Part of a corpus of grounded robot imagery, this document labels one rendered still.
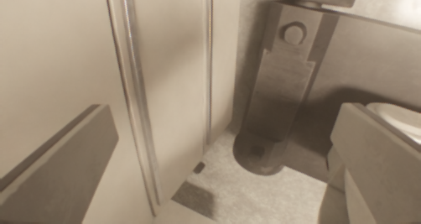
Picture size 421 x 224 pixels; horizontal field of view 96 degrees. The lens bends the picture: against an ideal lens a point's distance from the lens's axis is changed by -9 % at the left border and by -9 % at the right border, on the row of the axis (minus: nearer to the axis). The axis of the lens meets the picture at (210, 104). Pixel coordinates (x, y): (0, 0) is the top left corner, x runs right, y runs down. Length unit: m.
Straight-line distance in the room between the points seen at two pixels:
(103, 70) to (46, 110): 0.06
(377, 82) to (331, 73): 0.10
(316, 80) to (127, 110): 0.44
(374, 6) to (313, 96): 0.29
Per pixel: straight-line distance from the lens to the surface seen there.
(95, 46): 0.22
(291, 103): 0.57
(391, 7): 0.72
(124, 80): 0.25
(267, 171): 0.73
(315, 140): 0.65
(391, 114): 0.47
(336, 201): 0.44
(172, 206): 1.14
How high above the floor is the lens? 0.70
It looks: 51 degrees down
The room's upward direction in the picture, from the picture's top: 134 degrees counter-clockwise
